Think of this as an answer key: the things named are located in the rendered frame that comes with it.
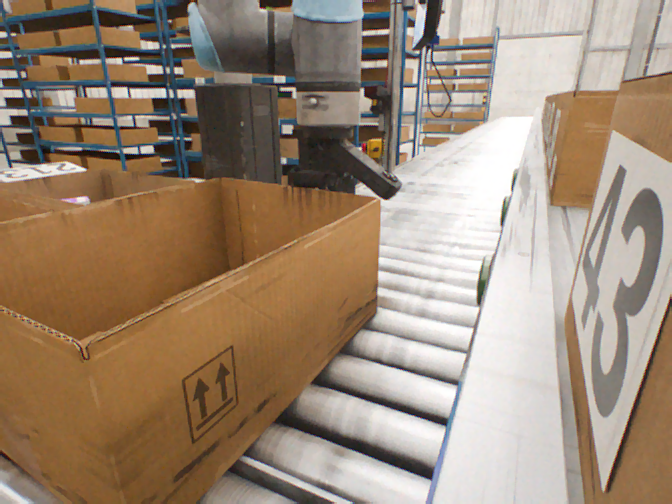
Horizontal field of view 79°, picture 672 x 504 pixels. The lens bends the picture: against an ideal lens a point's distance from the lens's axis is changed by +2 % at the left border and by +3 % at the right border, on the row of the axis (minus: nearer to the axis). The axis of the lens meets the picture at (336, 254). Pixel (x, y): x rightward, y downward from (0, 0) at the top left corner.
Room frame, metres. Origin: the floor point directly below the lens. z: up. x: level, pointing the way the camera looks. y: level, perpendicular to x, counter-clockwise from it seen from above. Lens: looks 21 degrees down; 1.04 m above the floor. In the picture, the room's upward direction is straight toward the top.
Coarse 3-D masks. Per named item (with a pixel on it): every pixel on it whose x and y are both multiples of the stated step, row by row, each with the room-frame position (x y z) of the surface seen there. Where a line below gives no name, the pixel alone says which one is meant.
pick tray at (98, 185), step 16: (48, 176) 1.05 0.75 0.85; (64, 176) 1.08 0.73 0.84; (80, 176) 1.12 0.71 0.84; (96, 176) 1.16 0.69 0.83; (112, 176) 1.15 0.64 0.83; (128, 176) 1.12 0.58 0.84; (144, 176) 1.09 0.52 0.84; (160, 176) 1.05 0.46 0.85; (0, 192) 0.90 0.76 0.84; (16, 192) 0.86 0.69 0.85; (32, 192) 1.01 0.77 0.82; (48, 192) 1.04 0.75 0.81; (64, 192) 1.07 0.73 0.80; (80, 192) 1.11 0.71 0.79; (96, 192) 1.15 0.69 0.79; (112, 192) 1.15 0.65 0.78; (128, 192) 1.12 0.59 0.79; (144, 192) 0.86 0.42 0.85; (48, 208) 0.81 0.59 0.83; (64, 208) 0.78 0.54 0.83
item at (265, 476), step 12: (240, 456) 0.27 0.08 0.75; (240, 468) 0.26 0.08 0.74; (252, 468) 0.26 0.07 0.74; (264, 468) 0.25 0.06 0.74; (252, 480) 0.26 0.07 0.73; (264, 480) 0.25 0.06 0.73; (276, 480) 0.25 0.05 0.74; (288, 480) 0.24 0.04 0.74; (300, 480) 0.24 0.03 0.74; (276, 492) 0.25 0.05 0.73; (288, 492) 0.24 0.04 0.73; (300, 492) 0.24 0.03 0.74; (312, 492) 0.23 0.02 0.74; (324, 492) 0.23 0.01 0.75
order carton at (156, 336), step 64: (192, 192) 0.60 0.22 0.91; (256, 192) 0.62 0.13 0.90; (320, 192) 0.56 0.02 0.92; (0, 256) 0.38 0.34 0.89; (64, 256) 0.44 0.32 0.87; (128, 256) 0.50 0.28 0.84; (192, 256) 0.59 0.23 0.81; (256, 256) 0.62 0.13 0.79; (320, 256) 0.38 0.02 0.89; (0, 320) 0.22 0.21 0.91; (64, 320) 0.42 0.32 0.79; (128, 320) 0.48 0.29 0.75; (192, 320) 0.24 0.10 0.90; (256, 320) 0.29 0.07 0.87; (320, 320) 0.38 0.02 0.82; (0, 384) 0.24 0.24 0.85; (64, 384) 0.19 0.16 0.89; (128, 384) 0.19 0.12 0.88; (192, 384) 0.23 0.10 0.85; (256, 384) 0.28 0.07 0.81; (0, 448) 0.27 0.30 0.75; (64, 448) 0.20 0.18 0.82; (128, 448) 0.19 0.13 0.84; (192, 448) 0.22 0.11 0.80
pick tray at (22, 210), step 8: (0, 200) 0.81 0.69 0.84; (8, 200) 0.80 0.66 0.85; (16, 200) 0.78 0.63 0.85; (0, 208) 0.82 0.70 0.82; (8, 208) 0.80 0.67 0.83; (16, 208) 0.78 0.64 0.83; (24, 208) 0.76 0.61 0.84; (32, 208) 0.75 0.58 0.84; (40, 208) 0.73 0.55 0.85; (0, 216) 0.83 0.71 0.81; (8, 216) 0.81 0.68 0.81; (16, 216) 0.79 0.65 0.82; (24, 216) 0.77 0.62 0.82; (32, 216) 0.67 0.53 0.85; (0, 224) 0.63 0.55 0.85
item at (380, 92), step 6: (366, 90) 1.67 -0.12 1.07; (372, 90) 1.66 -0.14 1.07; (378, 90) 1.66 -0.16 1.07; (384, 90) 1.71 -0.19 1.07; (366, 96) 1.67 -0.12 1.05; (372, 96) 1.66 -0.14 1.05; (378, 96) 1.66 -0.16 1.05; (384, 96) 1.71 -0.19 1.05; (372, 102) 1.71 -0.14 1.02; (378, 102) 1.71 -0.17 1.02; (372, 108) 1.71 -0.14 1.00; (378, 108) 1.70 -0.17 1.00
